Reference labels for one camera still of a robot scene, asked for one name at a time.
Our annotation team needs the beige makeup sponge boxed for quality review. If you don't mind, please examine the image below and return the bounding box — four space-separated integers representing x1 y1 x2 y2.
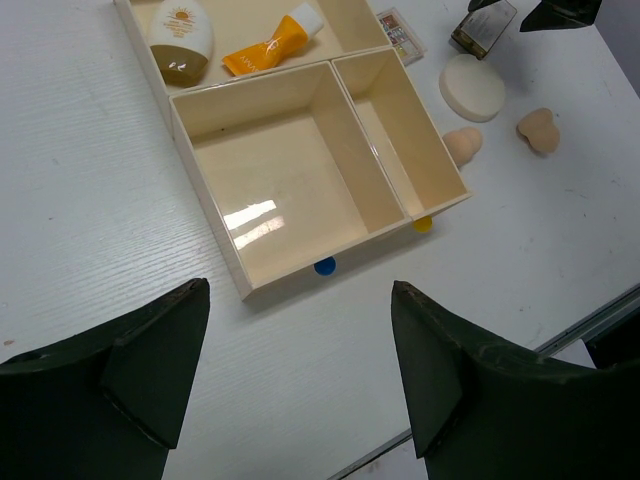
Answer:
442 127 483 167
517 108 560 154

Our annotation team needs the cream compartment organizer box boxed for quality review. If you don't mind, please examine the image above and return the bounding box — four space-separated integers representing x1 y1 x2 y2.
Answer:
116 1 470 298

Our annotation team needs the orange cream tube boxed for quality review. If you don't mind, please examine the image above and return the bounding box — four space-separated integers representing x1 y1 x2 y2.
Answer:
222 2 324 76

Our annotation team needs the white gold sunscreen bottle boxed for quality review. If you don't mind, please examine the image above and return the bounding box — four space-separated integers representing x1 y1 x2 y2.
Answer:
147 1 213 87

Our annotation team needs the colourful eyeshadow palette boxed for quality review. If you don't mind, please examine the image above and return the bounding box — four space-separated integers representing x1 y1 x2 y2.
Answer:
376 7 426 66

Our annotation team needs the dark gold makeup box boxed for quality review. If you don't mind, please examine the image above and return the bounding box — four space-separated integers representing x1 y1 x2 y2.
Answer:
451 1 517 60

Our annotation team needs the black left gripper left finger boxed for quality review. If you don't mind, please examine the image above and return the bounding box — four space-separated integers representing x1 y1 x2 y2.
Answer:
1 278 209 479

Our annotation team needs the round white powder puff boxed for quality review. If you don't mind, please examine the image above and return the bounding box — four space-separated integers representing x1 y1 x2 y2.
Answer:
439 54 506 123

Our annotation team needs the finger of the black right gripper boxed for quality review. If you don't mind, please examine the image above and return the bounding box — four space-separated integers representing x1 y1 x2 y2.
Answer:
520 0 602 32
468 0 499 12

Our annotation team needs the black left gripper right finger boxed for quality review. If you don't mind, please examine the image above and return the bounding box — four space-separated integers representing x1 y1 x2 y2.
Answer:
391 281 639 479

